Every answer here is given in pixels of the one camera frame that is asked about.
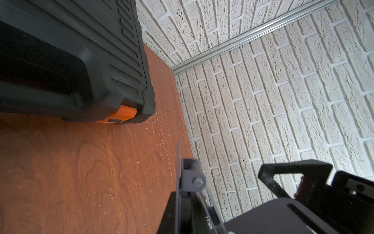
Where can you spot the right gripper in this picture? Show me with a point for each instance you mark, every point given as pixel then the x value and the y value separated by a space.
pixel 344 201

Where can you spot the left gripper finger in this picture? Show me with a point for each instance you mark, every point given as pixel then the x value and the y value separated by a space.
pixel 189 213

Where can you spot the purple-grey phone stand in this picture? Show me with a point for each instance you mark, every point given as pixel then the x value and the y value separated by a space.
pixel 279 216

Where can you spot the right corner aluminium profile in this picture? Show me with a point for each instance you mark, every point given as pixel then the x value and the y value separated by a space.
pixel 253 34

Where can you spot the black plastic tool case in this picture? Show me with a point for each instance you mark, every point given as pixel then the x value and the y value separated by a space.
pixel 82 61

